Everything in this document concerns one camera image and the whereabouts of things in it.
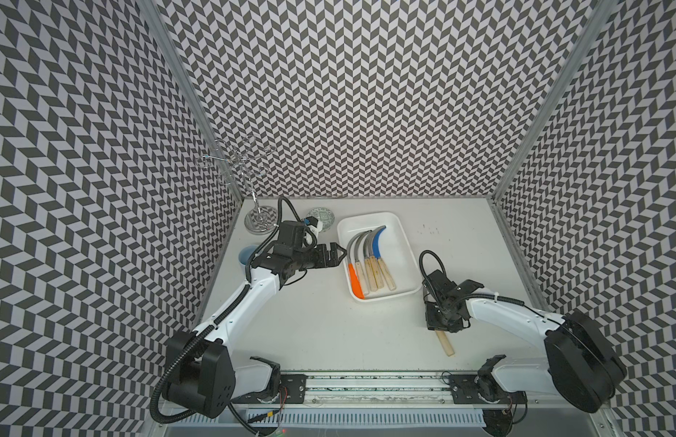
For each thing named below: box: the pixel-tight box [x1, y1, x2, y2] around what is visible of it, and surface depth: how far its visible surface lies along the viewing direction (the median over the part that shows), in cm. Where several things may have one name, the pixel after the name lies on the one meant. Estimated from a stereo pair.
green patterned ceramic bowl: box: [307, 206, 336, 233], surface depth 110 cm
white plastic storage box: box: [337, 212, 422, 302], surface depth 104 cm
